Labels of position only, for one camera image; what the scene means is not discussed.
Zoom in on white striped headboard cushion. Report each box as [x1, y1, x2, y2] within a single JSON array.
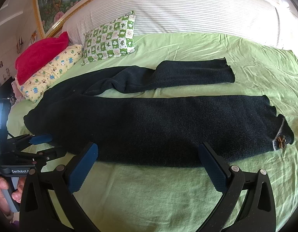
[[63, 0, 282, 47]]

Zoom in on yellow cartoon print pillow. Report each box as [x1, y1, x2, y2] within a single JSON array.
[[15, 44, 83, 102]]

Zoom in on dark navy knit pants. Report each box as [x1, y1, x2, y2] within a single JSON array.
[[24, 58, 294, 167]]

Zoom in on green white checkered pillow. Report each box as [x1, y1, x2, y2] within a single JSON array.
[[82, 11, 136, 65]]

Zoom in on red fleece pillow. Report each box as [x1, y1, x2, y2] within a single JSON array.
[[15, 32, 69, 85]]

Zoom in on person's left hand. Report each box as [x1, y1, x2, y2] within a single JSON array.
[[0, 177, 26, 216]]

